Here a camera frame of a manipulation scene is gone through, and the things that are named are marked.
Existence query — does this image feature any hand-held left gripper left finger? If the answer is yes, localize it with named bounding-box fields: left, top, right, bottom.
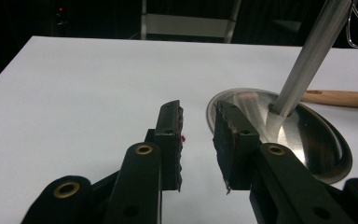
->
left=145, top=99, right=185, bottom=191

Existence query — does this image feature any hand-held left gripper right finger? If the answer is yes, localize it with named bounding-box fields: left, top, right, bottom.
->
left=213, top=100, right=262, bottom=195

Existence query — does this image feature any steel utensil stand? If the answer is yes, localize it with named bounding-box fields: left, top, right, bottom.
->
left=206, top=0, right=353, bottom=185

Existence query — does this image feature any measuring spoon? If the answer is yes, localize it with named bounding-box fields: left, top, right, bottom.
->
left=300, top=89, right=358, bottom=110

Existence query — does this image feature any dark device with red light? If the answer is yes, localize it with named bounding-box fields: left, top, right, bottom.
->
left=54, top=4, right=71, bottom=29

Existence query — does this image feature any white metal frame stand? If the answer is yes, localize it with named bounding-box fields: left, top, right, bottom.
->
left=140, top=0, right=242, bottom=44

